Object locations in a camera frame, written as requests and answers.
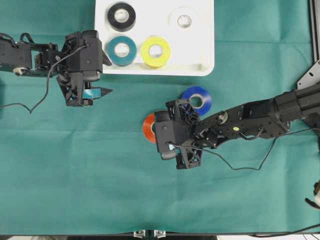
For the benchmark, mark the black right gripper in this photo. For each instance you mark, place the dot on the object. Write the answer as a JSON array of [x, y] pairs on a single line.
[[184, 119]]

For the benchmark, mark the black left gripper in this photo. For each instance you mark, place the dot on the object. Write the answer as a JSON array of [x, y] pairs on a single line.
[[76, 91]]

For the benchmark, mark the teal tape roll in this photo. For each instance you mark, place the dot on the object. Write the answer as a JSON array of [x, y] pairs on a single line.
[[122, 50]]

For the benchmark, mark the red tape roll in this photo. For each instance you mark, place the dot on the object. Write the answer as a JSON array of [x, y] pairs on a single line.
[[148, 128]]

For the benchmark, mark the blue tape roll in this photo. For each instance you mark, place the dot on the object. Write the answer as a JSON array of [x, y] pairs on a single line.
[[200, 93]]

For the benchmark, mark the black tape roll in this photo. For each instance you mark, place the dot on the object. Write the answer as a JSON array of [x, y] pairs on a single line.
[[121, 16]]

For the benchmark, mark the yellow tape roll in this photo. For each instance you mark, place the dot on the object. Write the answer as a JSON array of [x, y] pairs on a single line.
[[155, 62]]

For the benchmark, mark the white tape roll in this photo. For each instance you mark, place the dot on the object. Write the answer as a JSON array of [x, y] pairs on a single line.
[[184, 19]]

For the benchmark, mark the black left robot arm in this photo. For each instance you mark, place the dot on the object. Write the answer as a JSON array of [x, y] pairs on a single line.
[[29, 59]]

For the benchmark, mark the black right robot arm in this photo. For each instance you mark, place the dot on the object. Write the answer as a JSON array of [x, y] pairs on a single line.
[[266, 119]]

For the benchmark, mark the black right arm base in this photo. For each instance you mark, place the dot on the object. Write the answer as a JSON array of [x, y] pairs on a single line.
[[308, 77]]

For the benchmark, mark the white plastic tray case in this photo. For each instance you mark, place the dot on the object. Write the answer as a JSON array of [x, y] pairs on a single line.
[[192, 52]]

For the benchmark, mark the green table cloth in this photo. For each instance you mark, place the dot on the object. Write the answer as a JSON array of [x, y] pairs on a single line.
[[90, 170]]

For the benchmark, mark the silver right table clamp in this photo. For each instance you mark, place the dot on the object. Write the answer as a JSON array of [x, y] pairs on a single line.
[[158, 234]]

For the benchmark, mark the silver table clamp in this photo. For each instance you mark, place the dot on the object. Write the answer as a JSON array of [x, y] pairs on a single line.
[[141, 234], [158, 234]]

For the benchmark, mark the silver left table clamp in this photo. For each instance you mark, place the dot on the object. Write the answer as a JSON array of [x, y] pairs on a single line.
[[141, 234]]

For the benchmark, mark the black white object at edge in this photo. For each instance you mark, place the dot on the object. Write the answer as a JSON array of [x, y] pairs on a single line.
[[316, 193]]

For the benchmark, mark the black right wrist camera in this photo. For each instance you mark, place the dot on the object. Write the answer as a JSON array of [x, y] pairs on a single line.
[[169, 130]]

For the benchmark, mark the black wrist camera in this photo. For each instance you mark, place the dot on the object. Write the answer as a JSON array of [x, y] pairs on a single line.
[[169, 130], [85, 54]]

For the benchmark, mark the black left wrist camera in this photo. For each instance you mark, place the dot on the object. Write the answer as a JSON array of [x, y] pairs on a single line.
[[85, 54]]

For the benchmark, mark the aluminium frame rail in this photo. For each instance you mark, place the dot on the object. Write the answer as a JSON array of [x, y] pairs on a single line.
[[314, 7]]

